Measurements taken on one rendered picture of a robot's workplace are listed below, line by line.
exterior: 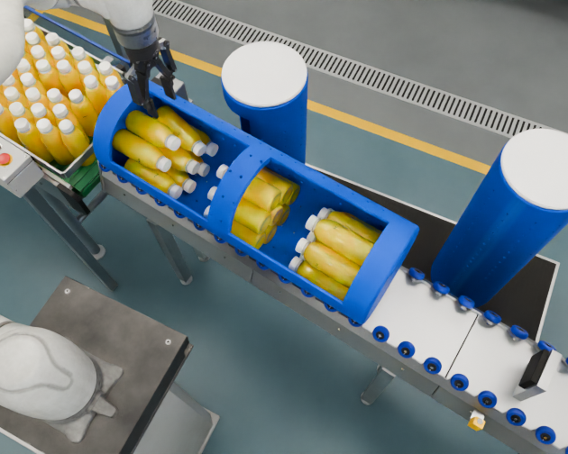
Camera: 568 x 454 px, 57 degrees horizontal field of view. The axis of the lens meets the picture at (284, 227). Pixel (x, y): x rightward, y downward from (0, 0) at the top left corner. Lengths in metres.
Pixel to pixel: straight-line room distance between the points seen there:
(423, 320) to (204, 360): 1.20
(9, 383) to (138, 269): 1.59
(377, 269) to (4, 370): 0.77
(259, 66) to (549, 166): 0.94
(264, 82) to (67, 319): 0.92
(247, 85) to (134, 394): 0.99
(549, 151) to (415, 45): 1.81
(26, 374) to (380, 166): 2.13
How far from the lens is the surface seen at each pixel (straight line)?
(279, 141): 1.84
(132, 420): 1.29
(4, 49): 0.87
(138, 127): 1.56
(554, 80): 3.47
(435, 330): 1.51
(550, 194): 1.66
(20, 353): 1.11
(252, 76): 1.76
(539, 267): 2.59
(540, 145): 1.74
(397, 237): 1.24
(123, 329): 1.34
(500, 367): 1.53
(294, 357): 2.39
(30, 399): 1.12
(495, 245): 1.86
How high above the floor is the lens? 2.33
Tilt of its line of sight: 63 degrees down
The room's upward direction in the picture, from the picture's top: 2 degrees counter-clockwise
